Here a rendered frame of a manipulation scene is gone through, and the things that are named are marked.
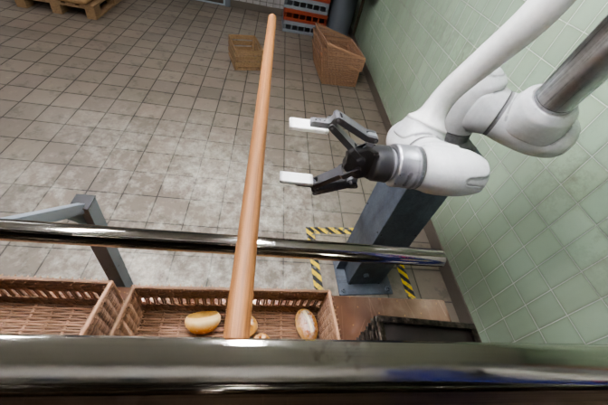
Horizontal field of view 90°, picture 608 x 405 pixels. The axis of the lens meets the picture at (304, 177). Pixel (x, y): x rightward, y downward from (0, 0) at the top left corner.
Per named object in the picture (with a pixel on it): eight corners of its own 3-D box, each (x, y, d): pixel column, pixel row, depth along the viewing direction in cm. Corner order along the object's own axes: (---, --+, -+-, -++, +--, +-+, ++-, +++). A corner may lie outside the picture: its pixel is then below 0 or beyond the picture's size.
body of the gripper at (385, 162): (402, 161, 57) (354, 155, 55) (384, 192, 63) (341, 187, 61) (392, 136, 62) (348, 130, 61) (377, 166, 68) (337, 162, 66)
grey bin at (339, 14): (349, 42, 446) (361, 0, 408) (324, 37, 440) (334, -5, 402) (346, 32, 473) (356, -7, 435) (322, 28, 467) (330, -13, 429)
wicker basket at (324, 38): (319, 69, 322) (326, 42, 303) (309, 45, 360) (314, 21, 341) (362, 72, 334) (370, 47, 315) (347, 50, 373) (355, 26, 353)
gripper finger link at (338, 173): (356, 155, 63) (358, 159, 64) (308, 176, 67) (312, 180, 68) (359, 168, 60) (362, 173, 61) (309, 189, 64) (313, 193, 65)
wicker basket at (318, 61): (314, 83, 336) (319, 59, 317) (307, 60, 375) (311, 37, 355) (356, 88, 347) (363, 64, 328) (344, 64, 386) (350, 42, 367)
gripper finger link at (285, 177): (312, 174, 66) (311, 176, 66) (280, 170, 64) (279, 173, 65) (313, 183, 63) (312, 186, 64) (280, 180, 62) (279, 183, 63)
